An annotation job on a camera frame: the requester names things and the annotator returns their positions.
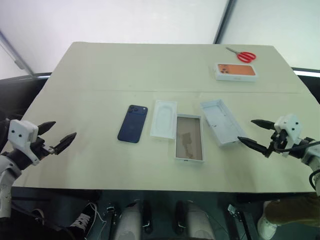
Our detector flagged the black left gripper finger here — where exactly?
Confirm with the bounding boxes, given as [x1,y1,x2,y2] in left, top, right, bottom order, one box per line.
[49,132,77,156]
[37,121,57,138]

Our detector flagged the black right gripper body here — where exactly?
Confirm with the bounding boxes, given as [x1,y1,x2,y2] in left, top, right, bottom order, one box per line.
[263,128,289,159]

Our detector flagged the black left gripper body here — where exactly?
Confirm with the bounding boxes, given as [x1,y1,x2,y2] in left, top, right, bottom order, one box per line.
[28,136,55,161]

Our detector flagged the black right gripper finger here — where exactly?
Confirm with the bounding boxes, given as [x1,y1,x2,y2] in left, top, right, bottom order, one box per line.
[237,136,269,155]
[250,119,276,131]

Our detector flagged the white phone box lid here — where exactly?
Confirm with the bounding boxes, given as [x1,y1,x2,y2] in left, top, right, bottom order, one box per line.
[199,98,247,147]

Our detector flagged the white phone box base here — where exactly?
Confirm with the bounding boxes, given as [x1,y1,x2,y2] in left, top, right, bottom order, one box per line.
[173,113,207,164]

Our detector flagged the dark blue smartphone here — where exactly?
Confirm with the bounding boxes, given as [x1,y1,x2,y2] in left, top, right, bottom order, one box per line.
[117,104,149,144]

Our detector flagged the white moulded tray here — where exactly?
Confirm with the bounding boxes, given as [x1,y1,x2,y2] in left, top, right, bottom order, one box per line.
[149,99,178,141]

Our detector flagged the closed box with orange phone print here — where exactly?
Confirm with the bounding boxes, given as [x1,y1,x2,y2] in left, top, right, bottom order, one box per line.
[214,62,259,82]

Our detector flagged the black low furniture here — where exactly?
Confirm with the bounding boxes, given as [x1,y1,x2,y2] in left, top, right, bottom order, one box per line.
[0,71,53,151]

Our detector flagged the olive trouser leg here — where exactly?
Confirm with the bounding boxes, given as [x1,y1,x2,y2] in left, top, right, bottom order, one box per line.
[263,193,320,229]

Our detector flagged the black sneaker with white laces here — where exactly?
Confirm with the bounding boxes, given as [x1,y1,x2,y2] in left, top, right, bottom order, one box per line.
[69,201,99,236]

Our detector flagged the white shoe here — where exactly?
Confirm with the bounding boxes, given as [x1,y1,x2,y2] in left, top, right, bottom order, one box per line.
[257,214,279,240]

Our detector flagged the grey rounded leg shell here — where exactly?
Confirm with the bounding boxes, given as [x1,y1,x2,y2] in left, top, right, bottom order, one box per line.
[112,199,142,240]
[186,199,216,240]

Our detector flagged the black upright bar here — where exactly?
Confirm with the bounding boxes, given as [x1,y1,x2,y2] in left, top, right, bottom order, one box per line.
[174,199,187,229]
[141,199,154,228]

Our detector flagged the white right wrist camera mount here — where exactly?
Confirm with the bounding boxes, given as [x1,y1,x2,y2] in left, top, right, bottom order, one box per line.
[273,114,302,158]

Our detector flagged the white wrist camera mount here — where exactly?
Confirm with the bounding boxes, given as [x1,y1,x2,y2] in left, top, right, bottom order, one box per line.
[273,114,302,158]
[7,119,40,166]

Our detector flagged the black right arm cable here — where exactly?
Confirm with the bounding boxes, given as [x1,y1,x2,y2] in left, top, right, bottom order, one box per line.
[274,139,320,192]

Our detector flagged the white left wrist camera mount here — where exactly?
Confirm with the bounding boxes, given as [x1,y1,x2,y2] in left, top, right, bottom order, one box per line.
[7,119,40,166]

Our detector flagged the silver metal bracket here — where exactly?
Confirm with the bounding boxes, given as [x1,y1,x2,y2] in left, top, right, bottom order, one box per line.
[226,203,239,216]
[105,203,118,219]

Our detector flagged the red-handled scissors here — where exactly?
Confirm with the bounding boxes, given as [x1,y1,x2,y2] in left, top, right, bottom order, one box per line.
[225,46,258,64]

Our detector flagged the grey slanted window frame bar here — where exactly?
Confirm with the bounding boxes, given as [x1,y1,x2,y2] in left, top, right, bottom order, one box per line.
[0,29,35,76]

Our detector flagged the dark slanted window frame bar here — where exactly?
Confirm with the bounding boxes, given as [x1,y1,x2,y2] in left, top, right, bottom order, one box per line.
[213,0,238,45]

